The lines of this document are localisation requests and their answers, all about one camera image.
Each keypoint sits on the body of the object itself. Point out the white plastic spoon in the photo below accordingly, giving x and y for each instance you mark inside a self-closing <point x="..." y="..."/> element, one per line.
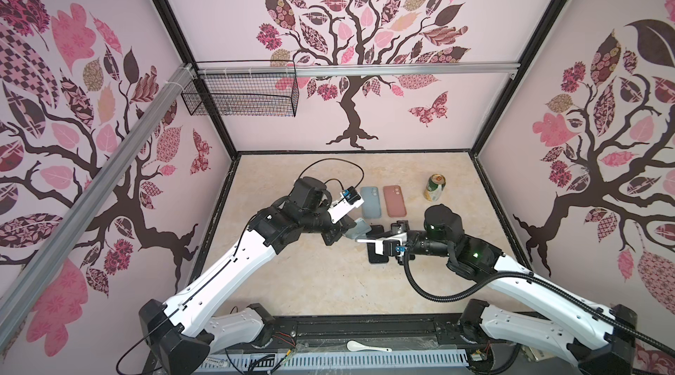
<point x="355" y="346"/>

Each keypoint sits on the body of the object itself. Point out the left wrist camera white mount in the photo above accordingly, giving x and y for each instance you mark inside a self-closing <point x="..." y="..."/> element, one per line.
<point x="349" y="201"/>

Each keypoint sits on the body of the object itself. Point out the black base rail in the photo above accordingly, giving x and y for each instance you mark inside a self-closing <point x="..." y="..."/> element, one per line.
<point x="437" y="331"/>

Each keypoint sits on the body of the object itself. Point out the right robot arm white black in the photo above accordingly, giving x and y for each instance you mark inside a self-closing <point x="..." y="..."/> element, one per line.
<point x="509" y="302"/>

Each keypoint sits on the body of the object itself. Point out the aluminium bar back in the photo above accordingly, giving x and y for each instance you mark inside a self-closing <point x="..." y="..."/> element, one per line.
<point x="459" y="68"/>

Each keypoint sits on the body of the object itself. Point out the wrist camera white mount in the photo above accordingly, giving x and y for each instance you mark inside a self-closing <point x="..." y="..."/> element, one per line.
<point x="392" y="246"/>
<point x="349" y="201"/>

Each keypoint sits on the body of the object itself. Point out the light blue phone case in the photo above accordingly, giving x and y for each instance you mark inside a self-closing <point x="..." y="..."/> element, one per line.
<point x="371" y="209"/>

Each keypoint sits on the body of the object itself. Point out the white slotted cable duct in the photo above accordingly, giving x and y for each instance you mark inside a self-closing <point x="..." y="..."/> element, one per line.
<point x="313" y="362"/>

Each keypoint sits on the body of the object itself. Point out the aluminium bar left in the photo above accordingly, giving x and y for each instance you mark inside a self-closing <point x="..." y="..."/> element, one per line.
<point x="18" y="301"/>

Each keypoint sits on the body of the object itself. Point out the green beverage can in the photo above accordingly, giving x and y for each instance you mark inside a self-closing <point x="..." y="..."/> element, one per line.
<point x="434" y="187"/>

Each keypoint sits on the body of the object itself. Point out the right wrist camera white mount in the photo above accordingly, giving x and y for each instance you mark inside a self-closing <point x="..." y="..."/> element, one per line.
<point x="392" y="246"/>

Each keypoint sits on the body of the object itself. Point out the pale green phone case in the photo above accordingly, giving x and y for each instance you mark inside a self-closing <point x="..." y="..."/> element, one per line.
<point x="359" y="231"/>

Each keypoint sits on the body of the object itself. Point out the pink phone case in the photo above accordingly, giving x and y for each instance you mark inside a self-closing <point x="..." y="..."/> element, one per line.
<point x="394" y="200"/>

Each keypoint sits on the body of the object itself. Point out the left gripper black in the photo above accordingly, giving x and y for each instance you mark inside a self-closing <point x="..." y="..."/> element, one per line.
<point x="337" y="228"/>

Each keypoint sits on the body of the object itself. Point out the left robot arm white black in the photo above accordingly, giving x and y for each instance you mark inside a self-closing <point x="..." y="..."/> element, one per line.
<point x="184" y="330"/>

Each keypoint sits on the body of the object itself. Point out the aluminium bar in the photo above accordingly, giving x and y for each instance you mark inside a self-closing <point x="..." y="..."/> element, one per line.
<point x="459" y="68"/>
<point x="18" y="301"/>

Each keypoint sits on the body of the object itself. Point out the black wire basket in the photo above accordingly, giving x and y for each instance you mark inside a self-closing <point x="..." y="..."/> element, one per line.
<point x="251" y="88"/>

